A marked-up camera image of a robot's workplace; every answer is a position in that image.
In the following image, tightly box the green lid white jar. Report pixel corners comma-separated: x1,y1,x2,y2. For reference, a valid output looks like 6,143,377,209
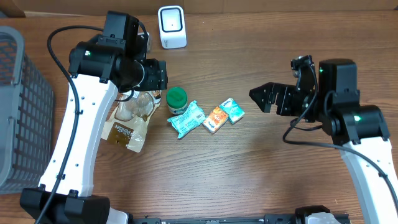
166,87,187,115

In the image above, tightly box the teal tissue pack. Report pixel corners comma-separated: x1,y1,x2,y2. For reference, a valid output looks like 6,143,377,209
220,98,245,124

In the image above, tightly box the orange tissue pack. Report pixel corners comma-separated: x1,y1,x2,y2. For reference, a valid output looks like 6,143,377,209
202,106,228,134

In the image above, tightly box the teal wet wipes pack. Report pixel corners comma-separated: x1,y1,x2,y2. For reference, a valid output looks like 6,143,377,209
167,100,206,139

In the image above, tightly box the clear beige snack bag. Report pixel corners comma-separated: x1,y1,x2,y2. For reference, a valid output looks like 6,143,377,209
101,90,162,152

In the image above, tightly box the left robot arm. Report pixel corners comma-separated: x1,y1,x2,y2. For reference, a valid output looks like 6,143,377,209
20,11,168,223

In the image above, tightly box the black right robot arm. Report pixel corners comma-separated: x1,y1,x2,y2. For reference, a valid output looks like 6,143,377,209
249,55,397,223

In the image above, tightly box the grey plastic mesh basket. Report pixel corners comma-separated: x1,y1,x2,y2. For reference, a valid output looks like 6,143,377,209
1,26,55,195

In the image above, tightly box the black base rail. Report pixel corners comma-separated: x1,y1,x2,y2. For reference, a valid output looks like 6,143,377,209
129,205,351,224

